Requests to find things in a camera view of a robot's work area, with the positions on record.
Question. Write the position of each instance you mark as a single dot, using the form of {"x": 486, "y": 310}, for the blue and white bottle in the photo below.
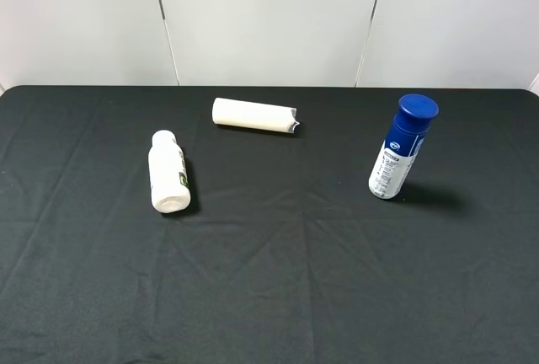
{"x": 401, "y": 145}

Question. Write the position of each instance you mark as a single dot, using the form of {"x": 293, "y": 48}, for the white paper roll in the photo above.
{"x": 257, "y": 116}

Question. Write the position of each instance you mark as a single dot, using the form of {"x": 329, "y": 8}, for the black tablecloth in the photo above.
{"x": 283, "y": 254}

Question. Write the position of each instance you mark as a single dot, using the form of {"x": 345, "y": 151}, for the white bottle with green label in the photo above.
{"x": 168, "y": 174}

